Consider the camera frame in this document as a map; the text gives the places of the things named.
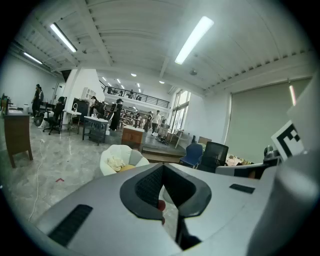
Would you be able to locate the black mesh office chair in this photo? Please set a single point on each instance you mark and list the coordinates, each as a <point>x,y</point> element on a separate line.
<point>215,152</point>

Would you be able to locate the blue plastic chair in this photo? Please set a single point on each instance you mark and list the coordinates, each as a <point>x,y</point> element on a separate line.
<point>193,151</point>

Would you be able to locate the grey table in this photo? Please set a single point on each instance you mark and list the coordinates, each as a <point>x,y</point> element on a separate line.
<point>96,121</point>

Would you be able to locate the person's right hand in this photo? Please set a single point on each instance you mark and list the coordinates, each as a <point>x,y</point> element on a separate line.
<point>252,174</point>

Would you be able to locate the wooden platform steps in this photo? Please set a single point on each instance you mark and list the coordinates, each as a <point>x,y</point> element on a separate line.
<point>162,152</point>

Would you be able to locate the black swivel chair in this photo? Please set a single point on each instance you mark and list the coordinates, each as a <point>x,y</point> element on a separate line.
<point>53,123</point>

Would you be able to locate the cream yellow clothes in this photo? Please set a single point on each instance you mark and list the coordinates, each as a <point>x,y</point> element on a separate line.
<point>116,162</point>

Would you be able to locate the dark brown wooden desk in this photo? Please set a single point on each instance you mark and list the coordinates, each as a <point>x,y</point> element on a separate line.
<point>17,132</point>

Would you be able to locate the cardboard box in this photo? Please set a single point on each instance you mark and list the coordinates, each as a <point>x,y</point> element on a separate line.
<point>205,140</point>

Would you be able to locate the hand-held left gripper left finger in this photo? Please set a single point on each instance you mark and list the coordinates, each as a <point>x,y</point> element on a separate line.
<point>112,212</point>

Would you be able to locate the person's left hand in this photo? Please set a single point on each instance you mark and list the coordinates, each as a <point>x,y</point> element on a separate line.
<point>161,205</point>

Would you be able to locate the tall window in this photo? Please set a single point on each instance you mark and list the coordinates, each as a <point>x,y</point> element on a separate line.
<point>180,110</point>

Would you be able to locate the wooden cabinet with white top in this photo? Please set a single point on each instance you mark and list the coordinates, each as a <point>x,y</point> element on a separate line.
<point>132,137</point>

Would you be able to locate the white shelf table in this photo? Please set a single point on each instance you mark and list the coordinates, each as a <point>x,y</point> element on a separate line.
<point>181,136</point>

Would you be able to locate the long ceiling tube light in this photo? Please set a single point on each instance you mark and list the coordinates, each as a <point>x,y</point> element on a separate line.
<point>193,40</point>
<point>32,58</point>
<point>63,37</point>

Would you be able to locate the grey roller blind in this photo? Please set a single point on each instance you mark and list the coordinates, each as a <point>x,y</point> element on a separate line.
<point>257,120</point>

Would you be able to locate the black cabinet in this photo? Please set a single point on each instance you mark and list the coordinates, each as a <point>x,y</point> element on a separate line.
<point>81,107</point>

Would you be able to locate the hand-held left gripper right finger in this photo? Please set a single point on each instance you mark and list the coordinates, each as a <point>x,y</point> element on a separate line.
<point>225,212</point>

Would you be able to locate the black mezzanine railing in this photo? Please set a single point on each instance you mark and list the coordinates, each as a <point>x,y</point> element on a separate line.
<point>140,97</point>

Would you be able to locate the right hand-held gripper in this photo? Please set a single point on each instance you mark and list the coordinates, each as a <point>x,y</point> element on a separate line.
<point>287,140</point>

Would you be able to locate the black backpack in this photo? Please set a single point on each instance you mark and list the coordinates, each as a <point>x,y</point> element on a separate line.
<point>38,120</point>

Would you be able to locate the white flower-shaped floor sofa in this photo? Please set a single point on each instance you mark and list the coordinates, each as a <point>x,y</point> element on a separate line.
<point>112,150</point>

